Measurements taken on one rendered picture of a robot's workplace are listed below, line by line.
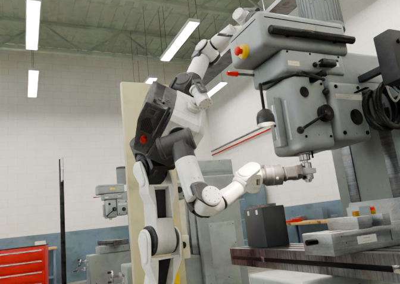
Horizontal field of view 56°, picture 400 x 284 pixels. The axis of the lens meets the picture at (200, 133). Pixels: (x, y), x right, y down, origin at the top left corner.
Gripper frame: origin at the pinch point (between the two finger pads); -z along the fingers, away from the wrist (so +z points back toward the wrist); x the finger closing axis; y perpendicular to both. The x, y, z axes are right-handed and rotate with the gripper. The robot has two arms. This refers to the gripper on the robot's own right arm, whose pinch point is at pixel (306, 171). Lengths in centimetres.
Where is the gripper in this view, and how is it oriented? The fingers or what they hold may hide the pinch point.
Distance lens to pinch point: 166.5
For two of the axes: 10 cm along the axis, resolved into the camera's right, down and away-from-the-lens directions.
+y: 0.9, 9.7, -2.3
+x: 0.1, 2.3, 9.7
